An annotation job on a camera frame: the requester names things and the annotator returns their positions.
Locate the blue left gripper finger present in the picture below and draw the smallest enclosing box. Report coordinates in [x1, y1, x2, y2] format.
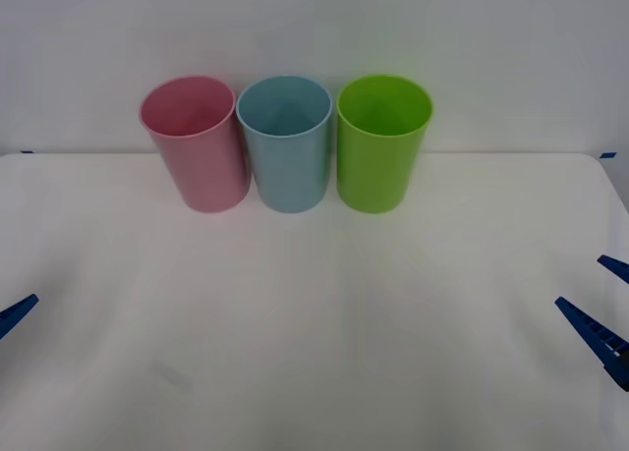
[0, 294, 39, 342]

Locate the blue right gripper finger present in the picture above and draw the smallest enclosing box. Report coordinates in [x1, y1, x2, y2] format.
[597, 254, 629, 281]
[554, 297, 629, 392]

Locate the pink plastic waste bin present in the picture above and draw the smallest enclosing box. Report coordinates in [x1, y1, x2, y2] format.
[139, 75, 252, 214]

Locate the green plastic waste bin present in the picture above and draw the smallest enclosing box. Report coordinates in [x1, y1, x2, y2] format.
[335, 73, 435, 214]

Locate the pale blue plastic waste bin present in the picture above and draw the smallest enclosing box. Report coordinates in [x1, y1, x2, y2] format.
[235, 75, 334, 214]

